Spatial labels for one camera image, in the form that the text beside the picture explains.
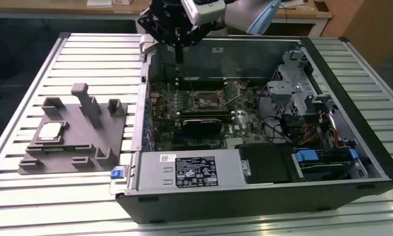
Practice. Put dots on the black phone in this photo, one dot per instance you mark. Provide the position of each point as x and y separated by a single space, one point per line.
321 6

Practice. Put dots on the white label sticker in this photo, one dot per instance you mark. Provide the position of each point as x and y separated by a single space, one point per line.
217 50

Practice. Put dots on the black PC case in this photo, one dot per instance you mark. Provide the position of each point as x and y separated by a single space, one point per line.
232 206

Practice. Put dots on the RAM slot white clips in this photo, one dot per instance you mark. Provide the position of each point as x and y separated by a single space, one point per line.
209 80

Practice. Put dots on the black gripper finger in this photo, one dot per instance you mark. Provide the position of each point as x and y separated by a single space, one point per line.
195 37
153 29

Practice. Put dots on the silver metal drive cage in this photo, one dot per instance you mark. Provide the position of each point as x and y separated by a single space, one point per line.
281 89

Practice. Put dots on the silver chipset heatsink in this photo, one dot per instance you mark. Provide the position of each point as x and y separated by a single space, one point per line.
235 143

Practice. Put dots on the silver disk bay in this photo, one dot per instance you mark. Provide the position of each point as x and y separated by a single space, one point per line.
360 169

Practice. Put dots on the silver CPU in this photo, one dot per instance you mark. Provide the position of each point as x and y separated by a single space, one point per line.
51 130

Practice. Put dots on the wooden cabinet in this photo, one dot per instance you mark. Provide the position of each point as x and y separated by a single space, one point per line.
373 29

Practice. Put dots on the black expansion slot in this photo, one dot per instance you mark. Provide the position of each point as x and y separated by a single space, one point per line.
189 147

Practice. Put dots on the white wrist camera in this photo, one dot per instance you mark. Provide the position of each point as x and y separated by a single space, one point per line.
207 12

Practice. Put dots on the blue plastic clip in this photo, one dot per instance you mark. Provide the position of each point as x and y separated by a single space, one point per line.
353 155

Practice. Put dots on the blue power supply latch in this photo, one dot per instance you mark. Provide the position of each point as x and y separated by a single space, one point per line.
117 172

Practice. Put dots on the hard disk in blue carrier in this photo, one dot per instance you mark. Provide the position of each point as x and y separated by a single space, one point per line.
305 155

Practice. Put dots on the silver power supply unit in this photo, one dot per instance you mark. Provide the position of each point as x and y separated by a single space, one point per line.
151 172

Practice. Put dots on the wooden desk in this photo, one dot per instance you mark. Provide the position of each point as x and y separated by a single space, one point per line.
108 11

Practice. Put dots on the black graphics card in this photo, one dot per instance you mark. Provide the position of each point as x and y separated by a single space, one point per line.
201 128

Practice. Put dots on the green RAM stick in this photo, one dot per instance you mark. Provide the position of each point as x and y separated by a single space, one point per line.
69 148

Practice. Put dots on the small white box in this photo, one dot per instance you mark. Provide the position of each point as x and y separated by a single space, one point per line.
123 2

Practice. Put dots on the CPU socket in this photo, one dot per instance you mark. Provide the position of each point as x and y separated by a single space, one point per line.
207 100

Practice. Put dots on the grey parts rack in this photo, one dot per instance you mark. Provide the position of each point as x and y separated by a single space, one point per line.
85 140

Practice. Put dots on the black plastic drive cover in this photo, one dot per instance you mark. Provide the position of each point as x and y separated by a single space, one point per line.
268 164

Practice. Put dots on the green motherboard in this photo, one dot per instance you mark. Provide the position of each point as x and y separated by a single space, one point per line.
252 110

